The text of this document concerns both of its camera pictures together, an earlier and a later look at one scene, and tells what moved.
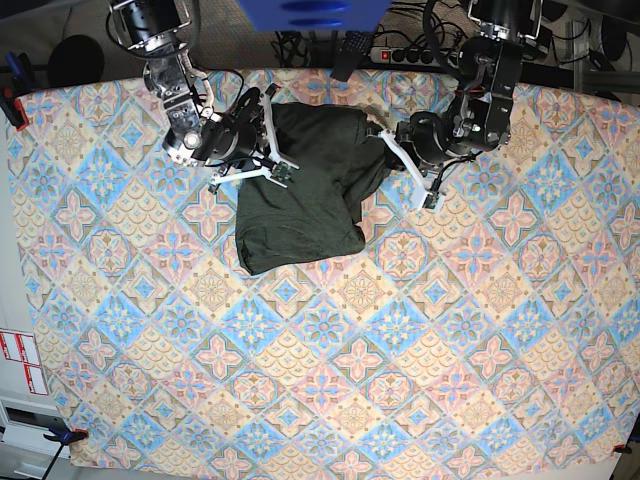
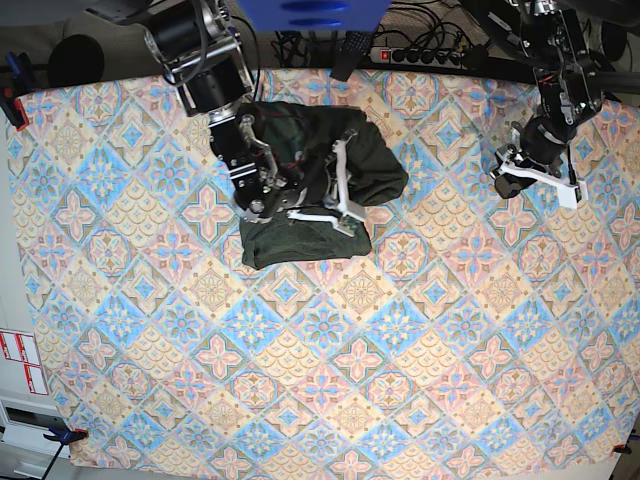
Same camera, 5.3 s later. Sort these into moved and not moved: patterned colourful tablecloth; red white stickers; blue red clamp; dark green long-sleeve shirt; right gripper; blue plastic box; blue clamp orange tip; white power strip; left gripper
Moved: dark green long-sleeve shirt; left gripper; right gripper
Not moved: white power strip; patterned colourful tablecloth; blue plastic box; blue clamp orange tip; red white stickers; blue red clamp
